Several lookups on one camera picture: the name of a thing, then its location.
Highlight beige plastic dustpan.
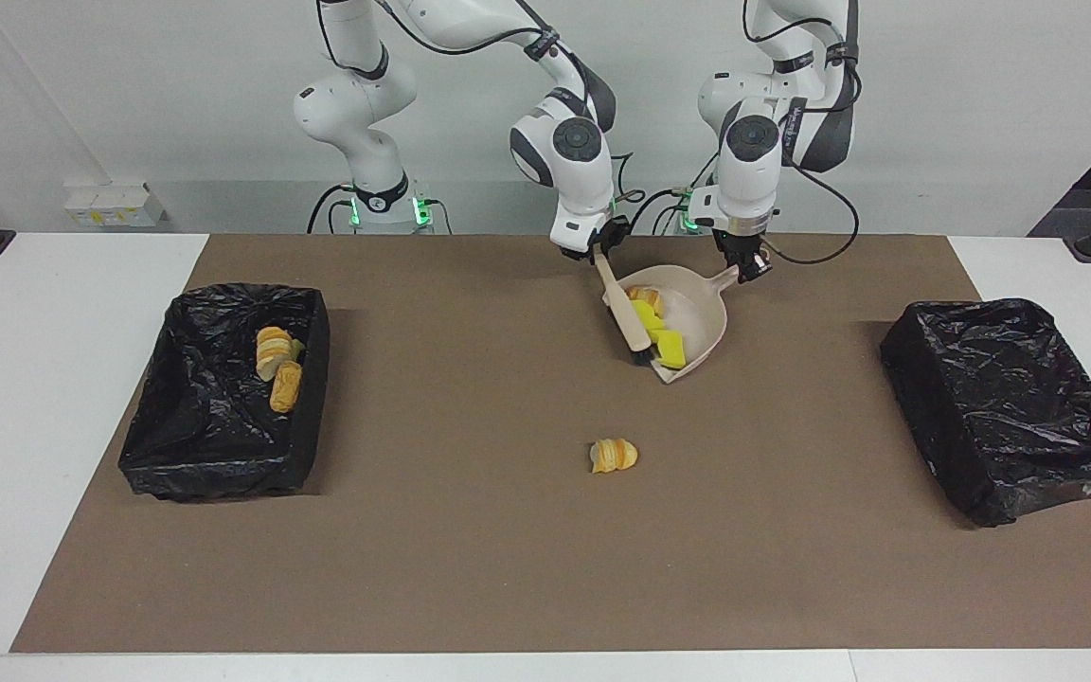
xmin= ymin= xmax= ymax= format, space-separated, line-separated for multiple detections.
xmin=602 ymin=264 xmax=742 ymax=385

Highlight beige hand brush black bristles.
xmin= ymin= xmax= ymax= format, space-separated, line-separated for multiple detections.
xmin=593 ymin=248 xmax=655 ymax=366

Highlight striped croissant piece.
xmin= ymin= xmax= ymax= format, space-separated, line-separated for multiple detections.
xmin=589 ymin=438 xmax=639 ymax=475

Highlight pale torn bread piece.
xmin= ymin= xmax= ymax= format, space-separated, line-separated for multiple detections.
xmin=255 ymin=326 xmax=294 ymax=383

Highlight brown oval bread roll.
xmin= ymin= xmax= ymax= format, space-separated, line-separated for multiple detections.
xmin=269 ymin=361 xmax=303 ymax=414

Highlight bin lined with black bag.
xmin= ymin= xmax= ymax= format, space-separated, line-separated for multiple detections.
xmin=117 ymin=282 xmax=331 ymax=503
xmin=880 ymin=298 xmax=1091 ymax=529

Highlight large brown table mat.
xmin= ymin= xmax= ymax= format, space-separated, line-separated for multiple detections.
xmin=10 ymin=234 xmax=1091 ymax=655

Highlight black base power cable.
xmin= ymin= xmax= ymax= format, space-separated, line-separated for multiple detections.
xmin=626 ymin=161 xmax=707 ymax=235
xmin=307 ymin=185 xmax=352 ymax=235

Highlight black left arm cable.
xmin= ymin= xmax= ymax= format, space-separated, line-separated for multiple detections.
xmin=744 ymin=0 xmax=861 ymax=266

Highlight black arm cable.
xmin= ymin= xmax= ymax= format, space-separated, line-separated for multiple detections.
xmin=318 ymin=0 xmax=649 ymax=205
xmin=744 ymin=0 xmax=861 ymax=266

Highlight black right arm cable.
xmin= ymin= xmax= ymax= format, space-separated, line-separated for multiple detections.
xmin=318 ymin=0 xmax=649 ymax=205

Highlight white wall power strip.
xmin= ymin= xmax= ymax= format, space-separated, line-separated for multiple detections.
xmin=64 ymin=183 xmax=166 ymax=228

